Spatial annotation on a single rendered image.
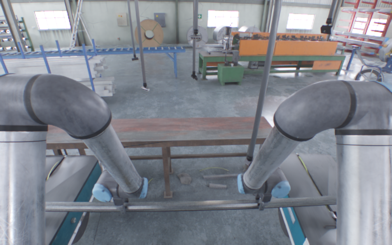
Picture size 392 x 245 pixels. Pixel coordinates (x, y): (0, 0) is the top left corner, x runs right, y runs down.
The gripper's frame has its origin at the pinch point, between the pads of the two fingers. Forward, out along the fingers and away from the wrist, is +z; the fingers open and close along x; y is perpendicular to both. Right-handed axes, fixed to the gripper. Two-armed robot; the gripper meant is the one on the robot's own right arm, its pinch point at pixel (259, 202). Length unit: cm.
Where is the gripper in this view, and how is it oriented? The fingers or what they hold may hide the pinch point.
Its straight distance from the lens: 132.2
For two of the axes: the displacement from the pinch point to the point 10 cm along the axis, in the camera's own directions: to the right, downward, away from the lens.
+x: 0.4, 5.0, -8.7
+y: -10.0, 0.1, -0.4
